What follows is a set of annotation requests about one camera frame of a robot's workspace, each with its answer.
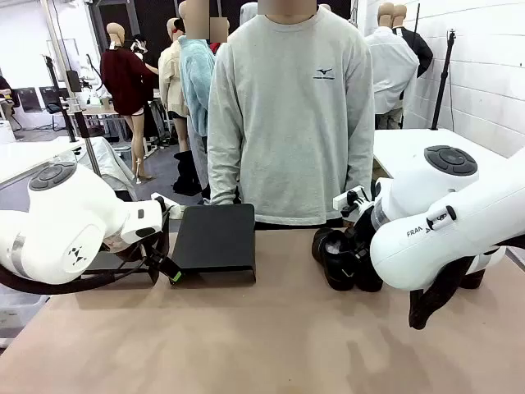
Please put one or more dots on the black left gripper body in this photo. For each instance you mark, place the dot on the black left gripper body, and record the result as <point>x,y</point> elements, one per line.
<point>143,252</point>

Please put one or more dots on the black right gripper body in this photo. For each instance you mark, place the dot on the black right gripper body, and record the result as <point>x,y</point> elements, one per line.
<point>363,234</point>

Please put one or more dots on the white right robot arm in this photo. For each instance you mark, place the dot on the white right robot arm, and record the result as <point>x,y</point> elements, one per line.
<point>451,205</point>

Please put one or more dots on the person's right grey-sleeved forearm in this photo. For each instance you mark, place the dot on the person's right grey-sleeved forearm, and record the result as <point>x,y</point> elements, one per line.
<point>223,172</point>

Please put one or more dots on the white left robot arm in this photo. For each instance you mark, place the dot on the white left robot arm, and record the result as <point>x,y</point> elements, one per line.
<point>82,205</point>

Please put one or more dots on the person's left grey-sleeved forearm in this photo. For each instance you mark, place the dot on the person's left grey-sleeved forearm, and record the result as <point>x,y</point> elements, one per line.
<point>361,164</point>

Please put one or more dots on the black metal shoe stand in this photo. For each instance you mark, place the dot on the black metal shoe stand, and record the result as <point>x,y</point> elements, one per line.
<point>213,238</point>
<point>107,262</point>

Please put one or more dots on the black light stand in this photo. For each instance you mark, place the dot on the black light stand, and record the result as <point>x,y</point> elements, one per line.
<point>70,127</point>

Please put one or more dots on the black tall boot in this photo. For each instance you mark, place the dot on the black tall boot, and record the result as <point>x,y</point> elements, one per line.
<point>206,193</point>
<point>186,176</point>

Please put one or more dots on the grey tarp cover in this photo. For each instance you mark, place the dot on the grey tarp cover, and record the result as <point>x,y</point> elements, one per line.
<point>110,164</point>

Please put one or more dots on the white side table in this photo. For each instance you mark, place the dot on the white side table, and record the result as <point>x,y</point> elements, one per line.
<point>402,147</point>

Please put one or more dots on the slanted metal pole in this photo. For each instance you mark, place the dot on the slanted metal pole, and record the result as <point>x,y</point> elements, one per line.
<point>88,147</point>

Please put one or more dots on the person in grey sweatshirt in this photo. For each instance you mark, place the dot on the person in grey sweatshirt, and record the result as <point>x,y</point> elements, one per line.
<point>287,123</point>

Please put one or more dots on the clear plastic storage box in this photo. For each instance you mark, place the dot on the clear plastic storage box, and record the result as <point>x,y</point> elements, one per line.
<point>16,312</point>

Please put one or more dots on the background work desk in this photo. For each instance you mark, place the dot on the background work desk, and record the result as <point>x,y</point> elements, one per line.
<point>98,111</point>

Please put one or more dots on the white work table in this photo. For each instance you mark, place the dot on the white work table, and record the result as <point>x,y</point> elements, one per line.
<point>24,158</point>

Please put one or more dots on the white shirt mannequin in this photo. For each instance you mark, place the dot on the white shirt mannequin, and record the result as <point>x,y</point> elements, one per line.
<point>389,70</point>

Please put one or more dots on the black tripod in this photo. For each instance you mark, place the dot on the black tripod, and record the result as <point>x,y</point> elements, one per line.
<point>443,86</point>

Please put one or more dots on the maroon sweater mannequin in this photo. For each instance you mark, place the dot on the maroon sweater mannequin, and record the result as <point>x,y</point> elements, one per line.
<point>123,82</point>

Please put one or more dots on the black office chair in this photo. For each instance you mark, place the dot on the black office chair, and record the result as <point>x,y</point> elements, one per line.
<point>52,102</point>
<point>29,100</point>

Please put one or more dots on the beige jacket mannequin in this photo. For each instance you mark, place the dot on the beige jacket mannequin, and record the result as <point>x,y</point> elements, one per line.
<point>170,78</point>

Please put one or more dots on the light blue fleece mannequin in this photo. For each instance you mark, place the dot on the light blue fleece mannequin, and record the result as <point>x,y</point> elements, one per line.
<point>197,74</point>

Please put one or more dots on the black jacket mannequin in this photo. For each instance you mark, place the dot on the black jacket mannequin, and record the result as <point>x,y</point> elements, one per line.
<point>420,51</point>

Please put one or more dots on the seated background person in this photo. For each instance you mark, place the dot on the seated background person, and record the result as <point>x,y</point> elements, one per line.
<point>6,94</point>

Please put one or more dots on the red jacket mannequin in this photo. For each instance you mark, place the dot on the red jacket mannequin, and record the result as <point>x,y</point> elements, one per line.
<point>213,47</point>

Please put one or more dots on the grey hoodie mannequin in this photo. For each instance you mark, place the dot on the grey hoodie mannequin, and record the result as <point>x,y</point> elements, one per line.
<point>248,12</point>

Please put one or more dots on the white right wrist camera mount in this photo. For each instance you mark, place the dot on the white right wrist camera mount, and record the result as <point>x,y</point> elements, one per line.
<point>342,201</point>

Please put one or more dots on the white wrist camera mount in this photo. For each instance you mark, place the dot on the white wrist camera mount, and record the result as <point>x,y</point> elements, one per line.
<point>176,211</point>
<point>342,201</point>

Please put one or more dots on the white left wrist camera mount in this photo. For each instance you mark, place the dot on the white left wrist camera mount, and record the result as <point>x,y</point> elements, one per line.
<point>176,211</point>

